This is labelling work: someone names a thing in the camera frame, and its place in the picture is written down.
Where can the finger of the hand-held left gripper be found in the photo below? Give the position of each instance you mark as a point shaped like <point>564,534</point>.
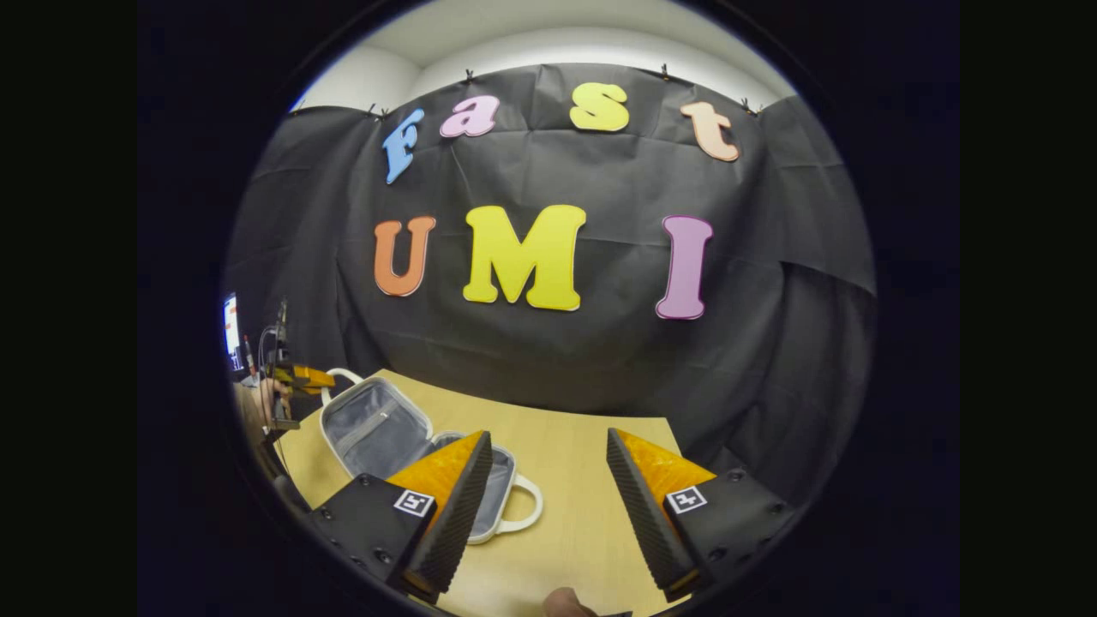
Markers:
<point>308,378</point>

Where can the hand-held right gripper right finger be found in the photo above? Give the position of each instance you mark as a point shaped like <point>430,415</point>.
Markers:
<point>643,514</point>

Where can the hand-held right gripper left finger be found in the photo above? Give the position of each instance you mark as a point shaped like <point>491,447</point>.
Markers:
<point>458,523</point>

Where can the white suitcase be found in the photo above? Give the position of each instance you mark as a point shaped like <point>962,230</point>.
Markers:
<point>377,428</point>

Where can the grey stand pole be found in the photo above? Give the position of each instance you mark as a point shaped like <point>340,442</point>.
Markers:
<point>281,324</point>

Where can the computer monitor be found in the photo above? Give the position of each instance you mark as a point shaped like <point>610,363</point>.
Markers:
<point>231,327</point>

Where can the black backdrop cloth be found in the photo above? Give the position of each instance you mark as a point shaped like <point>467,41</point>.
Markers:
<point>600,351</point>

